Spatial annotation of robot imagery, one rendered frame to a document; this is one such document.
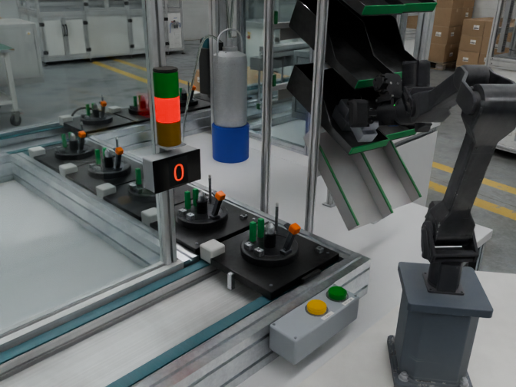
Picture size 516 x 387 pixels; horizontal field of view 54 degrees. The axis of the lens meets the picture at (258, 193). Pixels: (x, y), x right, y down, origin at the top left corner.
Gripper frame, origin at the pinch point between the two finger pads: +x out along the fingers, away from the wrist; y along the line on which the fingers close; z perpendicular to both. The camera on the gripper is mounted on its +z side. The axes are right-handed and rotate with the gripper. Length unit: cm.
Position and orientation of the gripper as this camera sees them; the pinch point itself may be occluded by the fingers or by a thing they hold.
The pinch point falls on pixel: (369, 114)
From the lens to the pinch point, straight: 125.9
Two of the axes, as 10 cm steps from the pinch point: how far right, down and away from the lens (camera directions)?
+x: -4.4, -0.8, 8.9
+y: -9.0, 0.8, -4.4
